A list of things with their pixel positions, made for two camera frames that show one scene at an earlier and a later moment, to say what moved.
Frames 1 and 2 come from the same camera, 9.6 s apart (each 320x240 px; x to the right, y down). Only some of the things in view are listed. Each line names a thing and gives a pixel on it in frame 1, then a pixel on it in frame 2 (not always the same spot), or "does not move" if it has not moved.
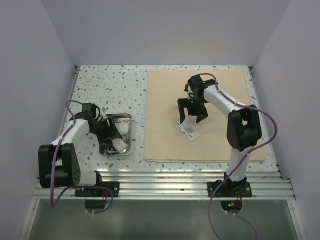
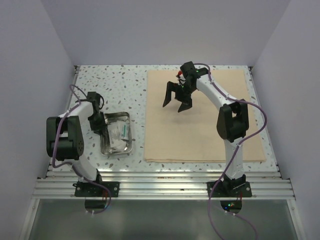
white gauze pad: (119, 144) does not move
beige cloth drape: (165, 142) does not move
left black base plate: (80, 191) does not move
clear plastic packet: (188, 127) -> (125, 131)
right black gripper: (201, 114) -> (187, 102)
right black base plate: (229, 189) does not move
